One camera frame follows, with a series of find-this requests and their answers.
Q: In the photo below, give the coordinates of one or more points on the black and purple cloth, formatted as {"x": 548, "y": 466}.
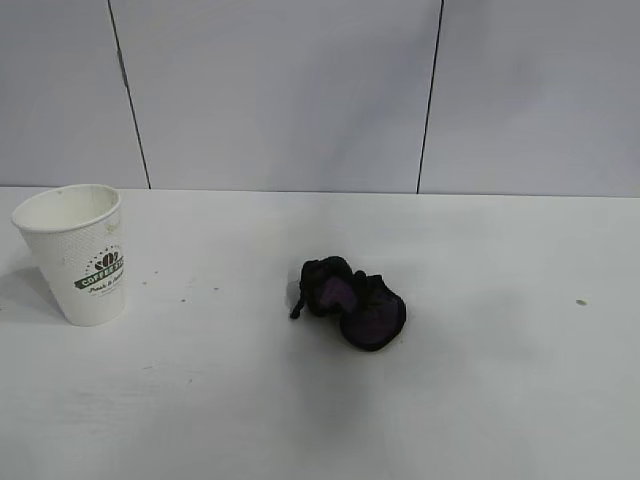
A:
{"x": 370, "y": 325}

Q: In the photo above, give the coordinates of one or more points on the white paper coffee cup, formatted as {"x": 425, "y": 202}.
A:
{"x": 75, "y": 260}

